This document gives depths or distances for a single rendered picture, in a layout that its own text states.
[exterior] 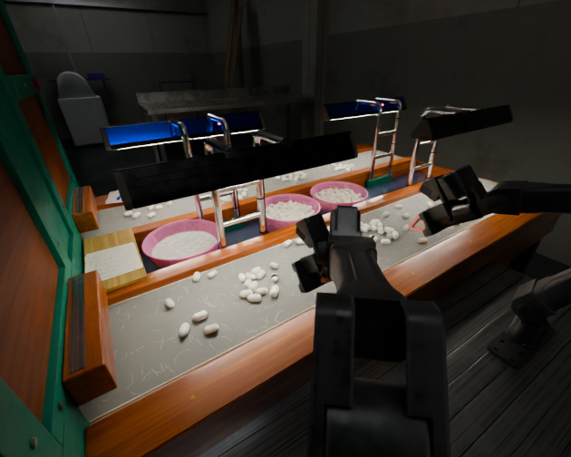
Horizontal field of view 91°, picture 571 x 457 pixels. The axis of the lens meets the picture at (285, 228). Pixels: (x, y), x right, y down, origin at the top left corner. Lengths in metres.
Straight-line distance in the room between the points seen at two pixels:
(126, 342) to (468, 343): 0.82
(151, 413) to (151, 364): 0.12
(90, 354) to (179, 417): 0.19
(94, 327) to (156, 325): 0.17
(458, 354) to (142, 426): 0.69
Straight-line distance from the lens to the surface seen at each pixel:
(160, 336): 0.75
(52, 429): 0.54
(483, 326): 0.95
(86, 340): 0.65
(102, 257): 1.04
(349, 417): 0.23
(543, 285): 0.85
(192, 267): 0.89
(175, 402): 0.62
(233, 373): 0.62
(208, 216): 1.19
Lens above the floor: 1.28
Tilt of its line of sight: 30 degrees down
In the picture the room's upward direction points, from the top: 1 degrees counter-clockwise
